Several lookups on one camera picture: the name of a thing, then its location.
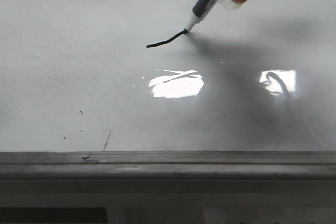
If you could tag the grey aluminium whiteboard tray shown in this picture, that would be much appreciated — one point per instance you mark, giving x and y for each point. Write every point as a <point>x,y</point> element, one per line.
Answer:
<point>168,187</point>

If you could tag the white whiteboard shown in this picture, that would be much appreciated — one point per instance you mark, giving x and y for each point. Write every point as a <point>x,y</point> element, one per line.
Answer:
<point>79,75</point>

